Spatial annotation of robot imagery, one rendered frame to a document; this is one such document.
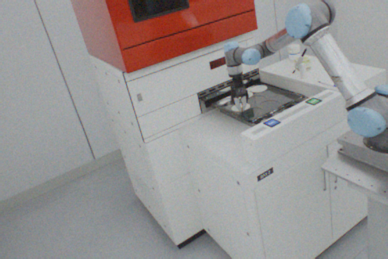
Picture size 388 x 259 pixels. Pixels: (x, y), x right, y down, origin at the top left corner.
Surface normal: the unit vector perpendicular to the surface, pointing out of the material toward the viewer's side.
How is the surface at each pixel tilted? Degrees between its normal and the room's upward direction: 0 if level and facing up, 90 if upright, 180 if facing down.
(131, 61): 90
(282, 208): 90
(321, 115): 90
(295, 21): 82
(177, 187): 90
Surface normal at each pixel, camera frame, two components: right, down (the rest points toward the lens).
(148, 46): 0.55, 0.25
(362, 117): -0.68, 0.46
